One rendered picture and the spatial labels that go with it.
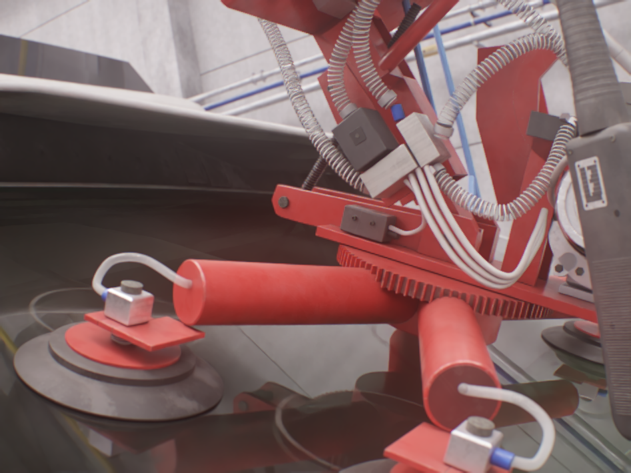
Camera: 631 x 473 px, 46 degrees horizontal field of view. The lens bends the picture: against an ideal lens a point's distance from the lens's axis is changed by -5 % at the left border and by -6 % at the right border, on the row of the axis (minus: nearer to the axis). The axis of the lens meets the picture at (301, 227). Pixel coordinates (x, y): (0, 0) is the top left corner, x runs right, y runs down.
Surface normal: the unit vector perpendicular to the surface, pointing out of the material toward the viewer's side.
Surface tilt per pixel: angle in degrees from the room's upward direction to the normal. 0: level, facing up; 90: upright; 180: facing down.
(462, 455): 91
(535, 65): 90
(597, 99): 83
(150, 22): 90
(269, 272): 51
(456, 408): 100
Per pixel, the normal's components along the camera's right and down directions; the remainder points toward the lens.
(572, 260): -0.44, -0.12
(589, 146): -0.90, 0.14
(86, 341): 0.20, -0.96
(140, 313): 0.84, 0.26
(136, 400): 0.32, -0.80
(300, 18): 0.46, 0.86
